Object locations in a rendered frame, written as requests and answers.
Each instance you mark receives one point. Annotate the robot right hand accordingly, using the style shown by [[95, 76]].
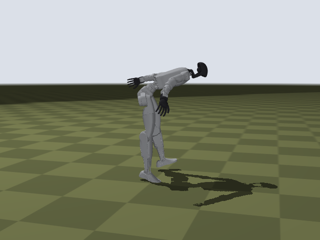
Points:
[[163, 103]]

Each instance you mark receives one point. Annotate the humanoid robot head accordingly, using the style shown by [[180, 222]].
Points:
[[202, 70]]

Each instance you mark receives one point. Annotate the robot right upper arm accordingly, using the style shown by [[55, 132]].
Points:
[[182, 77]]

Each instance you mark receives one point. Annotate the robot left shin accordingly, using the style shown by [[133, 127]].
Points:
[[159, 145]]

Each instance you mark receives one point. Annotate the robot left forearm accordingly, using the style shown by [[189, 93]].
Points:
[[148, 78]]

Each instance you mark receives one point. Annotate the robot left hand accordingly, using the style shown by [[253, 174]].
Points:
[[135, 81]]

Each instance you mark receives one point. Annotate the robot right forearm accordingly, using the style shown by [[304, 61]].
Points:
[[168, 86]]

